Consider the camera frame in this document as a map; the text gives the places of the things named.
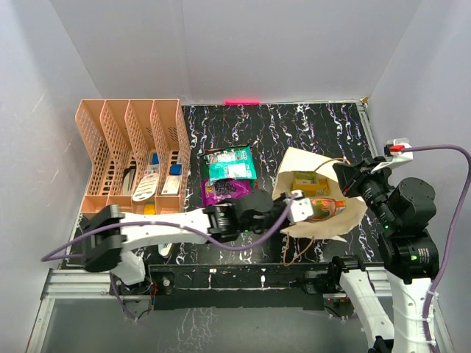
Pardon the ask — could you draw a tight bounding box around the purple cable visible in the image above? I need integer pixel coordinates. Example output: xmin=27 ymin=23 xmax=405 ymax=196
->
xmin=40 ymin=193 xmax=301 ymax=324
xmin=308 ymin=143 xmax=471 ymax=349

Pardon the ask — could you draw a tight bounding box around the brown paper bag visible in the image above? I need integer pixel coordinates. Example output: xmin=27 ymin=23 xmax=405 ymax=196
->
xmin=271 ymin=146 xmax=369 ymax=268

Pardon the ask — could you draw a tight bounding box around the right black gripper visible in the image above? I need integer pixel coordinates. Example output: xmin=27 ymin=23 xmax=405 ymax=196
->
xmin=333 ymin=155 xmax=399 ymax=228

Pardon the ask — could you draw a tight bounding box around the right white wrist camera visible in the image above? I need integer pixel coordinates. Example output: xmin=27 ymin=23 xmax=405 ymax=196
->
xmin=372 ymin=138 xmax=414 ymax=173

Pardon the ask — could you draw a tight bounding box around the pink plastic file organizer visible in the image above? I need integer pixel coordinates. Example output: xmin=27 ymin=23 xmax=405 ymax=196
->
xmin=75 ymin=99 xmax=191 ymax=218

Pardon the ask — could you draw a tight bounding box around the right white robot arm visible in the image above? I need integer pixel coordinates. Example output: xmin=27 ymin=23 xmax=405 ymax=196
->
xmin=327 ymin=157 xmax=439 ymax=352

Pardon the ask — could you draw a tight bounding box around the red light strip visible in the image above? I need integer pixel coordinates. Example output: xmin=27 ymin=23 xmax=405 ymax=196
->
xmin=224 ymin=99 xmax=261 ymax=106

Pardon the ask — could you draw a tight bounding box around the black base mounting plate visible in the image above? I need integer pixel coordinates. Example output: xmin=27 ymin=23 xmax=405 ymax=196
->
xmin=116 ymin=263 xmax=354 ymax=316

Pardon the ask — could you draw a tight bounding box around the white plastic hook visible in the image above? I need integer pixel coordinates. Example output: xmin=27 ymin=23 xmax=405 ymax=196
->
xmin=158 ymin=243 xmax=173 ymax=258

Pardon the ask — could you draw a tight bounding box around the white calculator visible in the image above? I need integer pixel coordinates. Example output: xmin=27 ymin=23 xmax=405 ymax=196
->
xmin=132 ymin=171 xmax=159 ymax=202

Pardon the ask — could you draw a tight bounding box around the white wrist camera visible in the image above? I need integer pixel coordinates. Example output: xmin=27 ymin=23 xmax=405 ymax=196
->
xmin=372 ymin=138 xmax=414 ymax=173
xmin=286 ymin=190 xmax=314 ymax=224

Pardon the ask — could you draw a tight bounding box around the white red card box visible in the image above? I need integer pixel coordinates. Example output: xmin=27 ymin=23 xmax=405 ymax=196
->
xmin=160 ymin=175 xmax=181 ymax=196

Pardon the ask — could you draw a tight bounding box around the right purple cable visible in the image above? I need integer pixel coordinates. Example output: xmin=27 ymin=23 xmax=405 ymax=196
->
xmin=308 ymin=143 xmax=471 ymax=349

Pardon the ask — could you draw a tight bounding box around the blue object in organizer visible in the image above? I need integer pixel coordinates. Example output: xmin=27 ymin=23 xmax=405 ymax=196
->
xmin=169 ymin=164 xmax=183 ymax=176

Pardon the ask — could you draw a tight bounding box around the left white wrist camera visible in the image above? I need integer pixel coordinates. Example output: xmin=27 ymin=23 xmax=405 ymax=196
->
xmin=286 ymin=190 xmax=314 ymax=224

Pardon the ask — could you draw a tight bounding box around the aluminium frame rail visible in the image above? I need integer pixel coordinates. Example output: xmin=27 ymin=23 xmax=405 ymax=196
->
xmin=40 ymin=263 xmax=455 ymax=352

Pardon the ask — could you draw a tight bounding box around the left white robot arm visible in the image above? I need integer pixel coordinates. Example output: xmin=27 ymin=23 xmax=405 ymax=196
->
xmin=82 ymin=189 xmax=294 ymax=293

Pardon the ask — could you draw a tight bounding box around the green real chips bag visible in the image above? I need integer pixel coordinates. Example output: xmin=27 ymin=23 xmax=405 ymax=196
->
xmin=200 ymin=146 xmax=258 ymax=185

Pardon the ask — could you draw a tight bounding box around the purple snack bag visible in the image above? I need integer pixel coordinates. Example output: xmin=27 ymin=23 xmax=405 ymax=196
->
xmin=201 ymin=179 xmax=253 ymax=207

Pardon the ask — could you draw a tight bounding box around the black white stapler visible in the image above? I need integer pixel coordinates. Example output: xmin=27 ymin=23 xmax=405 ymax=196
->
xmin=122 ymin=165 xmax=136 ymax=196

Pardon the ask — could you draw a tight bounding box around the yellow round object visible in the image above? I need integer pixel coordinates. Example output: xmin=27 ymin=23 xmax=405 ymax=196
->
xmin=144 ymin=203 xmax=156 ymax=215

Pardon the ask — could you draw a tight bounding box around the orange fox's fruits candy bag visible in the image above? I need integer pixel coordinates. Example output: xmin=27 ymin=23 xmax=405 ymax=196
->
xmin=306 ymin=197 xmax=347 ymax=223

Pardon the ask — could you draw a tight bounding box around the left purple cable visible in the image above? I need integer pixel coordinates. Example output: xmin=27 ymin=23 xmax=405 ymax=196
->
xmin=40 ymin=193 xmax=301 ymax=324

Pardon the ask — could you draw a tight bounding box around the yellow green snack box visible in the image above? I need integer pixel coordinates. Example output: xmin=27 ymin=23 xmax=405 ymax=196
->
xmin=291 ymin=171 xmax=330 ymax=197

